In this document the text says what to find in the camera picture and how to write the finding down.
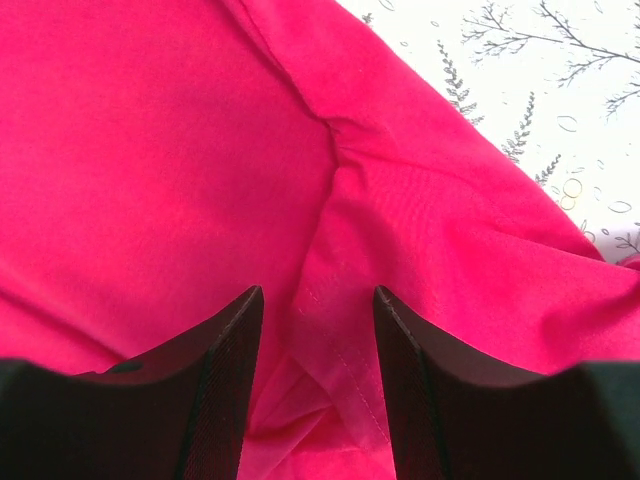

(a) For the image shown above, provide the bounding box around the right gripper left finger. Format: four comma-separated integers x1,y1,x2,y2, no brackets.
1,287,264,479

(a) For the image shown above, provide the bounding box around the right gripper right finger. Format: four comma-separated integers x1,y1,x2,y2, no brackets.
373,287,639,479

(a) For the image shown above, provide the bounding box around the bright pink t shirt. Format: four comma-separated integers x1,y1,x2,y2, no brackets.
1,1,639,479

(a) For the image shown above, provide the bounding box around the floral patterned table mat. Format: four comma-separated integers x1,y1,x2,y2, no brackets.
346,1,639,262

